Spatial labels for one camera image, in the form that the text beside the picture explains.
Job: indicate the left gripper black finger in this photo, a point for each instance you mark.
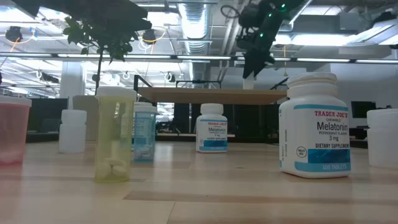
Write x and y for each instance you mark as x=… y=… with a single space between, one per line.
x=130 y=25
x=124 y=9

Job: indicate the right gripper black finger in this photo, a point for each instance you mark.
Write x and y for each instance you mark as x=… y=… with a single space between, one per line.
x=249 y=67
x=260 y=67

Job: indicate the white Trader Joe's melatonin bottle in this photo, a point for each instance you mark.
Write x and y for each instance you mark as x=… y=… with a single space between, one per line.
x=211 y=133
x=314 y=130

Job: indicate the yellow translucent pill vial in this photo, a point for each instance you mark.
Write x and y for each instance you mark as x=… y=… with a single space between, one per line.
x=113 y=133

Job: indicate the blue translucent pill vial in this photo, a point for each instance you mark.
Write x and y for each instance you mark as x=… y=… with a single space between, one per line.
x=144 y=137

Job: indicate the plain white plastic bottle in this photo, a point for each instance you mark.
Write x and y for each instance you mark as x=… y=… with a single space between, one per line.
x=384 y=140
x=72 y=133

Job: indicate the red translucent pill vial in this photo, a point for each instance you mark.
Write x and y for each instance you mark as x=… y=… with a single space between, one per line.
x=12 y=133

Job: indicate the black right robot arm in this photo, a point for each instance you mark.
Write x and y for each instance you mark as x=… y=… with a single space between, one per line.
x=276 y=14

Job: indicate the green leafy indoor tree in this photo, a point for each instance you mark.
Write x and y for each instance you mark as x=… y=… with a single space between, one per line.
x=105 y=42

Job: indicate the long ceiling light strip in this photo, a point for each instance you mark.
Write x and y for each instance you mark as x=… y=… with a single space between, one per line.
x=202 y=57

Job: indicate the tall white planter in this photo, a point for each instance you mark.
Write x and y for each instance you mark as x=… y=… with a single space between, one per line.
x=90 y=115

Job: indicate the dark office partition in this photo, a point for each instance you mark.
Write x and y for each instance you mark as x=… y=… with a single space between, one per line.
x=46 y=115

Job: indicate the black computer monitor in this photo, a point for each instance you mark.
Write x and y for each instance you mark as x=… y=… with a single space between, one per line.
x=362 y=109

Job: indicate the ribbed silver ventilation duct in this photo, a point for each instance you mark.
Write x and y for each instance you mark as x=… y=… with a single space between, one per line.
x=194 y=21

